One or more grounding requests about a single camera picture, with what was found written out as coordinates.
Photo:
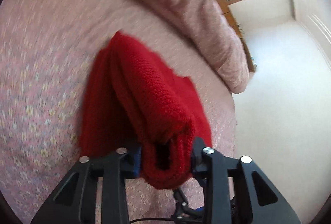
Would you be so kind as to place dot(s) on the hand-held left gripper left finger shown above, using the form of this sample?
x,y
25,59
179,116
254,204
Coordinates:
x,y
137,165

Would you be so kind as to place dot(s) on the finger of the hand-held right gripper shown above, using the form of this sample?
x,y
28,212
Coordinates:
x,y
181,199

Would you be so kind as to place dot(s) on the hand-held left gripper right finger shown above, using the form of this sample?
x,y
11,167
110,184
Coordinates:
x,y
199,160

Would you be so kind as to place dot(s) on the red knit cardigan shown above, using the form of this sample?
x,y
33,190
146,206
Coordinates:
x,y
150,89

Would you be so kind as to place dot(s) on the pink floral bed sheet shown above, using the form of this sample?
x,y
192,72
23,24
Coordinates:
x,y
38,58

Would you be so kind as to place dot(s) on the long wooden cabinet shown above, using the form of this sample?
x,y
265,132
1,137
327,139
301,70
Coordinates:
x,y
232,16

